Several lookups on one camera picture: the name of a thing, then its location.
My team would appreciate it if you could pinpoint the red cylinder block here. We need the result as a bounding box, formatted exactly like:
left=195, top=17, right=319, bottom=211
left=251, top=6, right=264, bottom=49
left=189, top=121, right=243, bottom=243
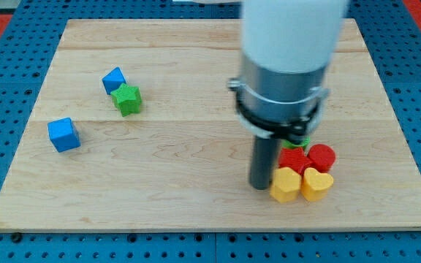
left=307, top=144, right=336, bottom=172

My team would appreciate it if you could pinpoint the green star block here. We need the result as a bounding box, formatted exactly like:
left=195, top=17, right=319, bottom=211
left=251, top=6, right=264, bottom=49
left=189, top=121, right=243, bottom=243
left=110, top=83, right=143, bottom=117

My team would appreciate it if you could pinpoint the yellow pentagon block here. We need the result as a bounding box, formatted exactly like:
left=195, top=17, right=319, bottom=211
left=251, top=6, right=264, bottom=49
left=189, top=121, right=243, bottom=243
left=270, top=167, right=302, bottom=203

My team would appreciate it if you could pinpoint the blue triangular block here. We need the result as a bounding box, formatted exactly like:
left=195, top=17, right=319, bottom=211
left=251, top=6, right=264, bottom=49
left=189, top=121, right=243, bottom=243
left=102, top=66, right=126, bottom=95

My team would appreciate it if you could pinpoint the yellow heart block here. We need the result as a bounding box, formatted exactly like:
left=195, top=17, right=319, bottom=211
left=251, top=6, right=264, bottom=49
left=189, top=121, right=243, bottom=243
left=300, top=167, right=334, bottom=202

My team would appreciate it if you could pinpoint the wooden board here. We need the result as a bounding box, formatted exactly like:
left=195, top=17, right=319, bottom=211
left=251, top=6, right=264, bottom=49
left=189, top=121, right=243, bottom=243
left=0, top=19, right=421, bottom=233

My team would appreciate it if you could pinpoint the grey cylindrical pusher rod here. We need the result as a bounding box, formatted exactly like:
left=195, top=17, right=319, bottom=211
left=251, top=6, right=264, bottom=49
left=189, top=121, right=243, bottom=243
left=249, top=137, right=280, bottom=190

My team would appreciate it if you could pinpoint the red star block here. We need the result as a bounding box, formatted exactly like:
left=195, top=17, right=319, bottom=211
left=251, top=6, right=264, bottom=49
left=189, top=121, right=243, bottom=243
left=278, top=148, right=313, bottom=175

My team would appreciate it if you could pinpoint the blue cube block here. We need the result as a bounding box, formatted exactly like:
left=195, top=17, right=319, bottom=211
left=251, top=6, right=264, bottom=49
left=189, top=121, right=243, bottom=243
left=48, top=118, right=81, bottom=153

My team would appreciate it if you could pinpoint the green cylinder block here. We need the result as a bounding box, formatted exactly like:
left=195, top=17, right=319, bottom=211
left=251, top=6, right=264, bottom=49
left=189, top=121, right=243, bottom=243
left=282, top=137, right=311, bottom=150

